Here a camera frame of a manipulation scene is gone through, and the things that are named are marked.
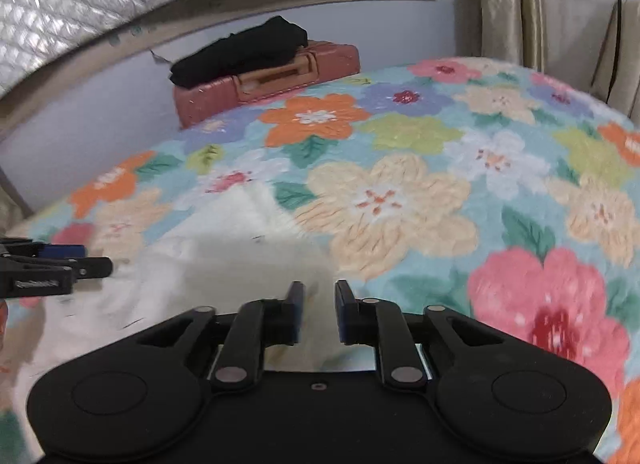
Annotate red suitcase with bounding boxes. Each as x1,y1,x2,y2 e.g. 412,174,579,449
173,40,362,130

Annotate white garment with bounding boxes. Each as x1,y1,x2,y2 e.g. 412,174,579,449
30,183,346,395

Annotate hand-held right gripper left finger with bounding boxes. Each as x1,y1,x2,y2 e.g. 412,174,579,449
136,280,306,393

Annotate beige curtain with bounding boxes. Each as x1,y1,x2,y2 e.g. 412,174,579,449
450,0,640,120

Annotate black cable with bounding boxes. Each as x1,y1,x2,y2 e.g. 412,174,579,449
604,0,626,104

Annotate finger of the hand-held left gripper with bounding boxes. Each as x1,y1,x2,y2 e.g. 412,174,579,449
0,239,87,262
0,256,114,299

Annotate floral blanket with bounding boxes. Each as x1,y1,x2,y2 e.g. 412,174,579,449
0,57,640,464

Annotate black folded cloth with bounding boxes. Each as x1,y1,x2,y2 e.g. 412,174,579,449
169,15,309,87

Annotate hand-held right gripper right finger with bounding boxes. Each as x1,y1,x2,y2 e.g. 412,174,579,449
334,279,505,392

